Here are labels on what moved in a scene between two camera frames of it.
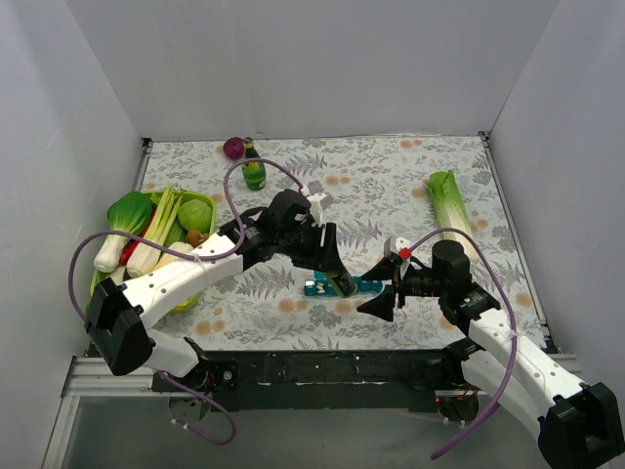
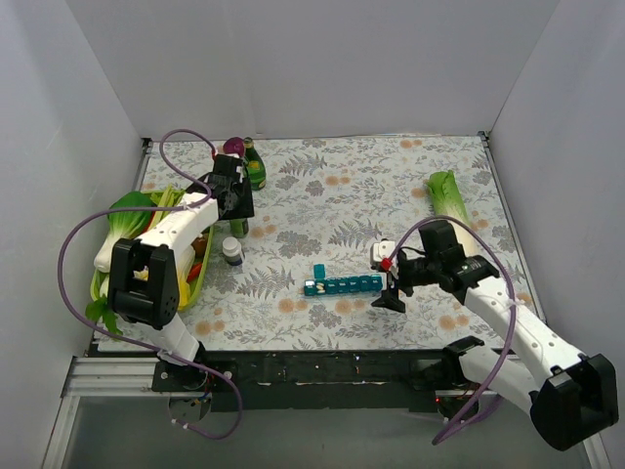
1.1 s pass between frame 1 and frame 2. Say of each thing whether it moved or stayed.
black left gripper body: moved
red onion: stayed
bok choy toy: stayed
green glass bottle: stayed
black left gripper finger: moved
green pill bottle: moved
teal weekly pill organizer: stayed
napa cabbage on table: stayed
